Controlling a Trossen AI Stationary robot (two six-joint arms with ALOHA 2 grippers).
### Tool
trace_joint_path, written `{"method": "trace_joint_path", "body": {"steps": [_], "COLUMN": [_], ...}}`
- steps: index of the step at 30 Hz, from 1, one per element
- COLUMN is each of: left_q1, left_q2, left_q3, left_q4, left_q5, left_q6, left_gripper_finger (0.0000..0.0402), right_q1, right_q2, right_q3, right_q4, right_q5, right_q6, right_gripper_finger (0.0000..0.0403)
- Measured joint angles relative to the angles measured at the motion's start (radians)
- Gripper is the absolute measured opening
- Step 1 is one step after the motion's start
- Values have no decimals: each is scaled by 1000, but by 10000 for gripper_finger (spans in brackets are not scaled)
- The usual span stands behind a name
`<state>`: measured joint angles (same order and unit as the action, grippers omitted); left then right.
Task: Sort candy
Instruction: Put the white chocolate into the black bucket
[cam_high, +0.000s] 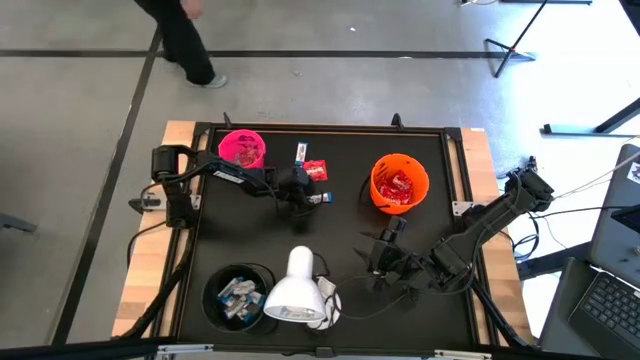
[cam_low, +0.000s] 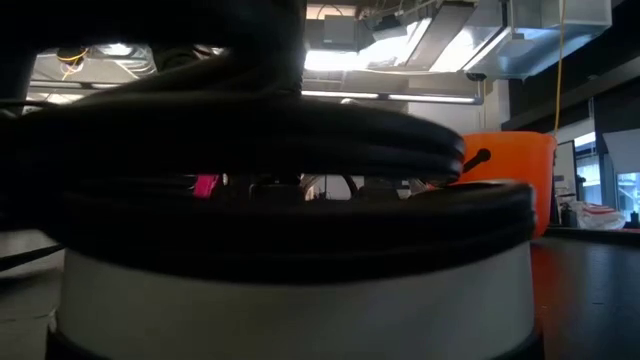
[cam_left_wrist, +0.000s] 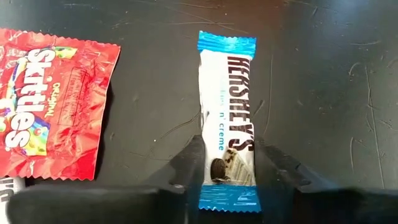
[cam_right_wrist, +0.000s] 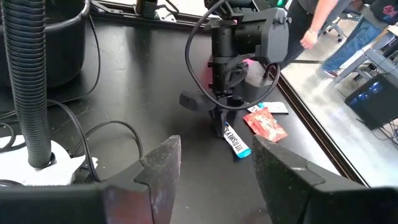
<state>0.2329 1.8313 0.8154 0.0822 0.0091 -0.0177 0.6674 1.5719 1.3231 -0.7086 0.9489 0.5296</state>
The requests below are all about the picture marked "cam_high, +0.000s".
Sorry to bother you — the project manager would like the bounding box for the grey metal leg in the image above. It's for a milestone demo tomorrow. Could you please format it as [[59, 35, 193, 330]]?
[[0, 213, 39, 235]]

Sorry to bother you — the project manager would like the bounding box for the black stand base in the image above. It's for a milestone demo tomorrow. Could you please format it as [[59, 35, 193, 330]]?
[[543, 97, 640, 137]]

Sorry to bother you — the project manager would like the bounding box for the person's hand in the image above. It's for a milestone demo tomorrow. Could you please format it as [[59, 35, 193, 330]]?
[[179, 0, 205, 20]]

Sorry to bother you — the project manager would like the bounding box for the black tripod stand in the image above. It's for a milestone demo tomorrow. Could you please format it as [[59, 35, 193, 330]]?
[[483, 0, 594, 79]]

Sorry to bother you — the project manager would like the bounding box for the black plastic bucket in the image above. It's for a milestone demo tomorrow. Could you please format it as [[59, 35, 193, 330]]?
[[201, 263, 279, 335]]

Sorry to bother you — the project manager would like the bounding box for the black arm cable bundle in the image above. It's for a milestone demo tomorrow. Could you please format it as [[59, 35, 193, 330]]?
[[499, 199, 596, 262]]

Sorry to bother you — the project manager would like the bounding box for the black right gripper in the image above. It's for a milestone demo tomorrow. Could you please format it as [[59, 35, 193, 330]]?
[[352, 215, 442, 304]]

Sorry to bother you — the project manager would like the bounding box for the white paper cable tag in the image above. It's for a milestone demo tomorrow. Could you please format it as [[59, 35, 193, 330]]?
[[318, 277, 339, 304]]

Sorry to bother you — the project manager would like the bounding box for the orange pumpkin bucket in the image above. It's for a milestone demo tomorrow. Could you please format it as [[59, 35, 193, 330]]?
[[368, 152, 431, 216]]

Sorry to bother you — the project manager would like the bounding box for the grey laptop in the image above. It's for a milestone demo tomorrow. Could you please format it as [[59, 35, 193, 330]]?
[[567, 143, 640, 360]]

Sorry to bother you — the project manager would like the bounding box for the person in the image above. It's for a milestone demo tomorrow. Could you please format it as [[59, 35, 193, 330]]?
[[133, 0, 229, 90]]

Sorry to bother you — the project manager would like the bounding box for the black lamp power cable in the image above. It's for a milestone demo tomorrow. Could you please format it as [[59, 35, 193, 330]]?
[[312, 252, 417, 334]]

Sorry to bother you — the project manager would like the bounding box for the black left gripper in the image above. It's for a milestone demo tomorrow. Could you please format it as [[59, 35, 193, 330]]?
[[276, 165, 322, 211]]

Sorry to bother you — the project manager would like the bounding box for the clear gummy candy bag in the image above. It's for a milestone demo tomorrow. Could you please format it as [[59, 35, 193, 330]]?
[[232, 147, 259, 169]]

